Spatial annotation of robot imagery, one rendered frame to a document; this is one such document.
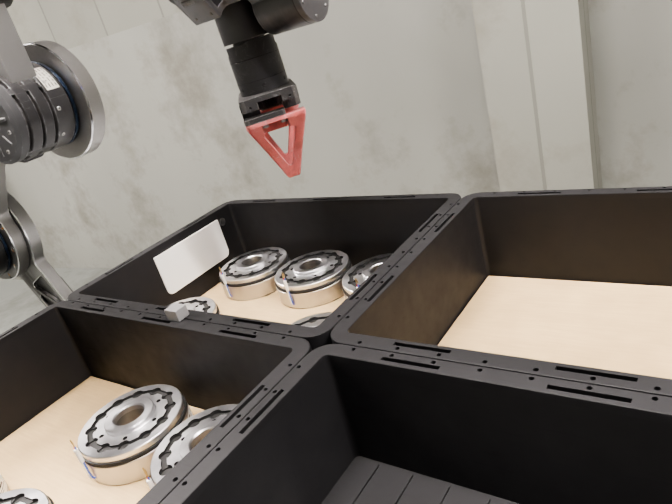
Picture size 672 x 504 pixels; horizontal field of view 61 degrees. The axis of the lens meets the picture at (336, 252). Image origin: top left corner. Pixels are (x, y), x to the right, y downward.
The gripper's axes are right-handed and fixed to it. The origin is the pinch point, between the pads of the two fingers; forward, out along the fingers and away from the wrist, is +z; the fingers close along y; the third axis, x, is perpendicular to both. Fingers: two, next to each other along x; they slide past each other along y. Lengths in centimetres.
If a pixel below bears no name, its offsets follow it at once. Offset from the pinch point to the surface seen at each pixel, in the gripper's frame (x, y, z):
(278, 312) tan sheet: 7.5, -2.7, 17.1
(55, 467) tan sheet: 31.2, -20.3, 16.5
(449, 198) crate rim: -16.0, -7.8, 7.9
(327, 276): 0.1, -3.6, 14.2
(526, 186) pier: -75, 109, 58
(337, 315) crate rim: 0.5, -26.3, 7.5
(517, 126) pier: -75, 109, 37
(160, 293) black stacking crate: 22.5, 5.7, 12.8
